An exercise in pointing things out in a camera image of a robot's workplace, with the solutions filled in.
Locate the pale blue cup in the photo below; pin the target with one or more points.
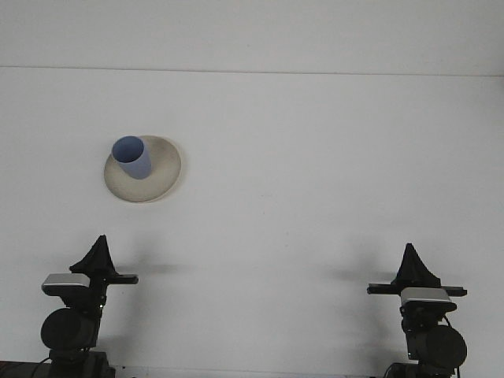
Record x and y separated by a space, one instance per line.
136 165

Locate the pale round plate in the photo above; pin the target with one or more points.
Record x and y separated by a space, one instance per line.
157 181

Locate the dark brown base board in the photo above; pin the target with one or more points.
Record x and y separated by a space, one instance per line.
15 370

